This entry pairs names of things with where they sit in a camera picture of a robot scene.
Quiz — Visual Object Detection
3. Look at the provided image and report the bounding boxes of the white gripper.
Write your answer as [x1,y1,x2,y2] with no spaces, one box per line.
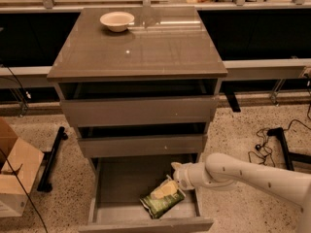
[152,161,199,200]

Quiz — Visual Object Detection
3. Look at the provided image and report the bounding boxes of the green jalapeno chip bag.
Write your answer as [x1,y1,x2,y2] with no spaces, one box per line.
[140,176,186,219]

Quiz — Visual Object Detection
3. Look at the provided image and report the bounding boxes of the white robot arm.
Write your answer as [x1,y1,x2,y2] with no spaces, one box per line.
[152,153,311,233]

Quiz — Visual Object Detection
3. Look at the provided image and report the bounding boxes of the grey middle drawer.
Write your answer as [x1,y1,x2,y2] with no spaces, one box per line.
[78,122,206,158]

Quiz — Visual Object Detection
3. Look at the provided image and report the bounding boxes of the grey open bottom drawer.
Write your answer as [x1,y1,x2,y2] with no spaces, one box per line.
[78,154,213,233]

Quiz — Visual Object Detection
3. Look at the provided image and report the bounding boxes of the grey top drawer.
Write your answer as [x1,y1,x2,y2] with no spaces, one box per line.
[60,95,219,127]

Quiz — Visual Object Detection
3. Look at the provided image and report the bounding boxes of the grey drawer cabinet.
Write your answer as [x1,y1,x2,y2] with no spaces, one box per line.
[47,6,228,233]

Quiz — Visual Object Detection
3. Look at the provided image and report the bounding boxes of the black right table foot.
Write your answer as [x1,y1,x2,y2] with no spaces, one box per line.
[267,127,311,171]

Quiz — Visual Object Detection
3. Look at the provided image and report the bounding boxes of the black table foot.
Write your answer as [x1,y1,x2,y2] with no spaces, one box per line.
[267,127,311,171]
[37,126,68,192]

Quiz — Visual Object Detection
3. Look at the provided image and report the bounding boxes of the black left table foot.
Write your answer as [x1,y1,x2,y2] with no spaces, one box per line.
[37,126,68,192]

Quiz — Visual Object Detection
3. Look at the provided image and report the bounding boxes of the cardboard box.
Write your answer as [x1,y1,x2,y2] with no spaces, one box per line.
[0,117,44,217]

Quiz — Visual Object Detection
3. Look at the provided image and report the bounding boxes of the white bowl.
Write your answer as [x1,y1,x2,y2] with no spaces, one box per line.
[100,12,134,32]

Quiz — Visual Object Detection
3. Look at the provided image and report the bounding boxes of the black tangled cable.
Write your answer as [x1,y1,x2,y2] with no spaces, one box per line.
[248,118,311,173]

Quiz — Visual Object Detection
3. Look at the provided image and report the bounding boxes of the grey horizontal rail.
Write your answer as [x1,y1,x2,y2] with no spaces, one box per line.
[0,58,311,89]

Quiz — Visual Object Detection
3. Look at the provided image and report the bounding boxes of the black cable at left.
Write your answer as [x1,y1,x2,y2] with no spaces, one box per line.
[0,61,49,233]

